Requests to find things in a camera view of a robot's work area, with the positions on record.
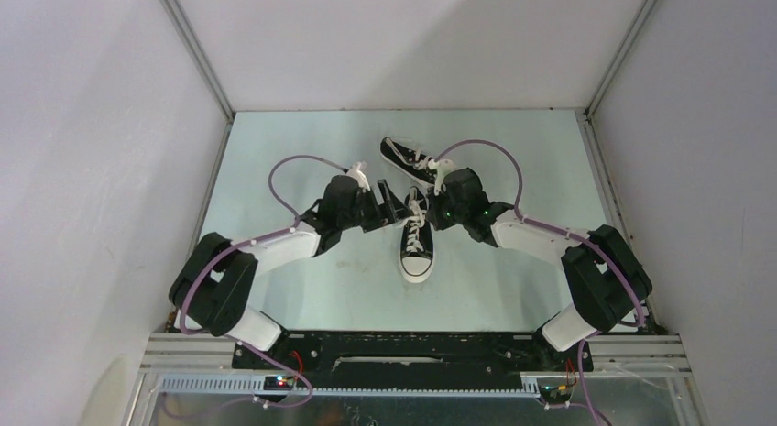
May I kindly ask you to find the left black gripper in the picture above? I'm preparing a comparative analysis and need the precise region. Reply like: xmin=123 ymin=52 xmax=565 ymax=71
xmin=338 ymin=180 xmax=412 ymax=233

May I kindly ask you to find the black canvas sneaker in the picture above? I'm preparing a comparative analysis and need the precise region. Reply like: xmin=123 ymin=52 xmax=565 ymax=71
xmin=379 ymin=137 xmax=436 ymax=189
xmin=399 ymin=186 xmax=435 ymax=284

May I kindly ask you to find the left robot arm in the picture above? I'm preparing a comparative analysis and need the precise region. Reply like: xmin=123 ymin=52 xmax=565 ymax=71
xmin=169 ymin=175 xmax=413 ymax=368

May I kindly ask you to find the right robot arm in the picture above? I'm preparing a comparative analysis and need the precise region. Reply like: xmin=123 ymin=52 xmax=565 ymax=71
xmin=428 ymin=166 xmax=653 ymax=369

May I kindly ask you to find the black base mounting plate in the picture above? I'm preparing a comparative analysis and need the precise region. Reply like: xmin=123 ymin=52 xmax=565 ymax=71
xmin=268 ymin=331 xmax=594 ymax=391

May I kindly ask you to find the left controller board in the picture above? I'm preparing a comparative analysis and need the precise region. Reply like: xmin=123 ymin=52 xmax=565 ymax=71
xmin=262 ymin=376 xmax=296 ymax=392

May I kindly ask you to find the controller board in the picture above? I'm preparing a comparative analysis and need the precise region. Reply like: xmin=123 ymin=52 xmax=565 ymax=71
xmin=539 ymin=385 xmax=575 ymax=406
xmin=262 ymin=376 xmax=296 ymax=392

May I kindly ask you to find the right controller board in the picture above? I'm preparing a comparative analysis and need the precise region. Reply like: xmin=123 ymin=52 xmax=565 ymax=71
xmin=539 ymin=385 xmax=575 ymax=406

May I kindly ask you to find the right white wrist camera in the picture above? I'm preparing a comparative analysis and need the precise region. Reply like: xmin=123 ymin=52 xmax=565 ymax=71
xmin=427 ymin=158 xmax=456 ymax=196

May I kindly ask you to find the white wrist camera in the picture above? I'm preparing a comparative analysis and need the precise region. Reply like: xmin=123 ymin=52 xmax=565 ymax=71
xmin=427 ymin=158 xmax=456 ymax=196
xmin=345 ymin=161 xmax=371 ymax=191

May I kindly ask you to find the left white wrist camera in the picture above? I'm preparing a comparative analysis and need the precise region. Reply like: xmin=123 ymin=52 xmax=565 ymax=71
xmin=345 ymin=161 xmax=371 ymax=191

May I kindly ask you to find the aluminium frame rail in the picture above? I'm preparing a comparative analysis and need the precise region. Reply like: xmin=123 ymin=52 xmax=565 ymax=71
xmin=588 ymin=334 xmax=692 ymax=378

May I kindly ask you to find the grey slotted cable duct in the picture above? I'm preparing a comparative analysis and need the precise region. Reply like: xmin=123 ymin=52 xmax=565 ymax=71
xmin=159 ymin=375 xmax=542 ymax=400

